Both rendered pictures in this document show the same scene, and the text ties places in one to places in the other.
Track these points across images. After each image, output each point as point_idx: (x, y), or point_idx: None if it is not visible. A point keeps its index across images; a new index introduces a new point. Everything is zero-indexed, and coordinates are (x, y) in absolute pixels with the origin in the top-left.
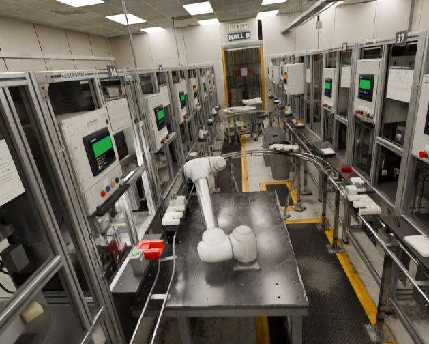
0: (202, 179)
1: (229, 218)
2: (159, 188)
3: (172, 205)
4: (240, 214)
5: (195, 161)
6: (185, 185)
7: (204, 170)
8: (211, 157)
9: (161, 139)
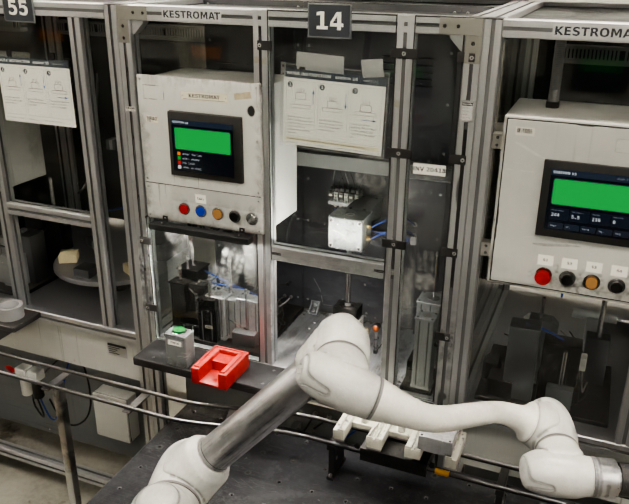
0: (292, 366)
1: None
2: (450, 368)
3: None
4: None
5: (330, 321)
6: None
7: (305, 353)
8: (336, 347)
9: (561, 271)
